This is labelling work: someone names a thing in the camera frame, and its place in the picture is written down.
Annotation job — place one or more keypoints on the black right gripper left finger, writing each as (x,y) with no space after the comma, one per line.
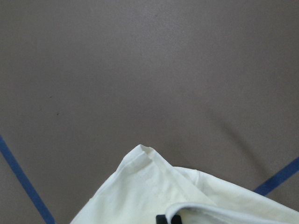
(161,219)

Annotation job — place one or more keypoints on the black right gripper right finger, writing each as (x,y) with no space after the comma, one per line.
(176,219)

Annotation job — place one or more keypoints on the cream long-sleeve cat shirt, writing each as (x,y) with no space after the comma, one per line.
(146,185)

